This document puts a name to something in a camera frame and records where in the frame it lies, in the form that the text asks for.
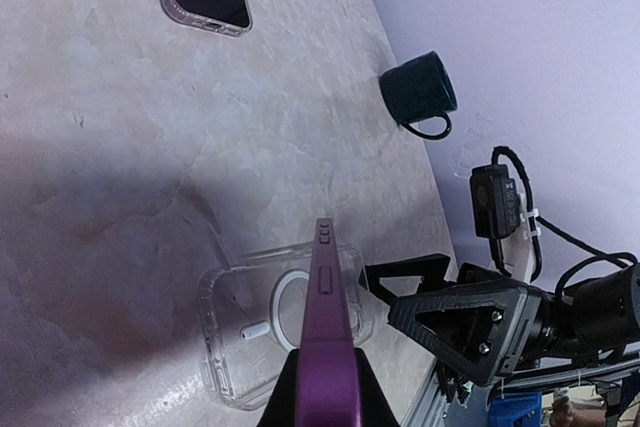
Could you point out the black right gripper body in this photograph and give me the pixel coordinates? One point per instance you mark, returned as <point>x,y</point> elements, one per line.
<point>499,319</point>

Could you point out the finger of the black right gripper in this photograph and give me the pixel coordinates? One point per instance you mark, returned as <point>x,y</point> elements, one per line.
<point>430,269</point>
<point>430,319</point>

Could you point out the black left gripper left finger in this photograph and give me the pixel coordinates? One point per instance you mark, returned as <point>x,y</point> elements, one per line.
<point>280,410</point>

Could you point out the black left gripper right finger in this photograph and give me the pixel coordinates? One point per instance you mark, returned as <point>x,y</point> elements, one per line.
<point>375,409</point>

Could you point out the dark red phone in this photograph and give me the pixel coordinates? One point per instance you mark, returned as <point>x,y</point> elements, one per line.
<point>327,386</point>

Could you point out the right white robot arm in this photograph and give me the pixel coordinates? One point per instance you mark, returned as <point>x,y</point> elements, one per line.
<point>597,315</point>

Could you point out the blue plastic bin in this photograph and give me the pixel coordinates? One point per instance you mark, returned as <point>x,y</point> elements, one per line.
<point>524,410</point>

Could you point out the dark green mug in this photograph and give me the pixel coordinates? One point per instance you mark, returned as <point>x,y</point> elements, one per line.
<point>419,90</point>

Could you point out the aluminium front rail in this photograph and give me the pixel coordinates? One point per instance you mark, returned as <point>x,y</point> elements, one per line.
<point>604,395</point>

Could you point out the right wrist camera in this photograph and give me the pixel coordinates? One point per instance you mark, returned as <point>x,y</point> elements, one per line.
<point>495,202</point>

